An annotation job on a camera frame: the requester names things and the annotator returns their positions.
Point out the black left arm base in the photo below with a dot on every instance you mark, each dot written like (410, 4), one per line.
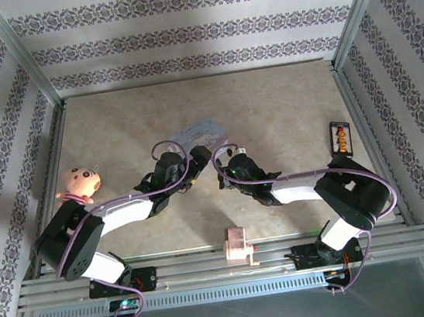
(145, 278)

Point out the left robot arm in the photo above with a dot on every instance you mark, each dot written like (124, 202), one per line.
(125, 213)

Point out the pink plush doll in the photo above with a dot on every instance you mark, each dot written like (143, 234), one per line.
(78, 182)

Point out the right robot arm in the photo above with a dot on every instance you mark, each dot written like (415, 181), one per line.
(353, 190)

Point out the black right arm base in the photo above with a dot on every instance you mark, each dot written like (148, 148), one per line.
(307, 257)

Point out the aluminium rail frame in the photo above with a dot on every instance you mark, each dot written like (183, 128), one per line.
(211, 273)

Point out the pink plastic toy block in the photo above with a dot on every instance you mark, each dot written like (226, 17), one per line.
(235, 245)

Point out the black orange charging board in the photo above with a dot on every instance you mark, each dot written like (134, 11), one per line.
(340, 137)

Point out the aluminium frame post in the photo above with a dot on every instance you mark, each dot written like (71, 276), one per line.
(360, 6)
(18, 51)

